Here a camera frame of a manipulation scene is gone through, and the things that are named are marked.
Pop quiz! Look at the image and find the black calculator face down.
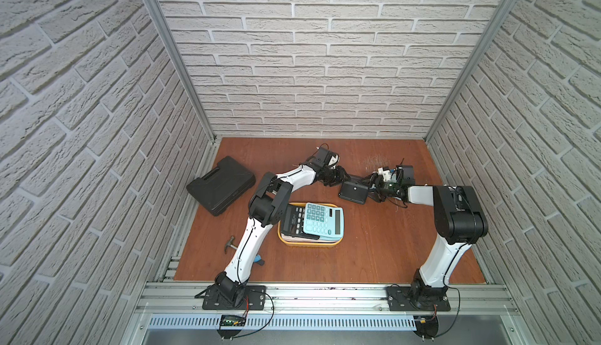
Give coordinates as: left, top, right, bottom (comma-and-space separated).
338, 181, 369, 205

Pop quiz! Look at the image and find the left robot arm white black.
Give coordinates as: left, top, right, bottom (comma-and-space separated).
214, 147, 344, 306

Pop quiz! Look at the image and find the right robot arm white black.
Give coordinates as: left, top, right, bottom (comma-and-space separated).
359, 166, 488, 307

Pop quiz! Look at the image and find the large black case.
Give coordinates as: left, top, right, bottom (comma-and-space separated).
186, 156, 256, 217

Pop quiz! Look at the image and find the small teal calculator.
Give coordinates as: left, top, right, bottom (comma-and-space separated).
302, 203, 344, 242

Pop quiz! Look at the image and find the blue handled tool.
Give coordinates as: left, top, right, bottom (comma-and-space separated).
224, 235, 265, 266

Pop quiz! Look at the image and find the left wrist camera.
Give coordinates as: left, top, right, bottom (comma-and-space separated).
327, 154, 340, 168

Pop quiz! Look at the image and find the right controller connector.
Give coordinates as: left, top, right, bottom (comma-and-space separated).
413, 315, 439, 341

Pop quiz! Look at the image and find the aluminium front rail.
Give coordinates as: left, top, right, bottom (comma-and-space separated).
134, 281, 519, 316

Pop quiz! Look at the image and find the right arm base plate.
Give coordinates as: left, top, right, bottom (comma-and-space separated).
386, 285, 451, 312

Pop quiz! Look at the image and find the left controller board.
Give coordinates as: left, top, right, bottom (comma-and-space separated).
217, 315, 247, 340

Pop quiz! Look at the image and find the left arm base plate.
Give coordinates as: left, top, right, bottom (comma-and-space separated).
197, 284, 268, 312

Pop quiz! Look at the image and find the black calculator face up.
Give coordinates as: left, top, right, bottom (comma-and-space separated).
280, 204, 319, 241

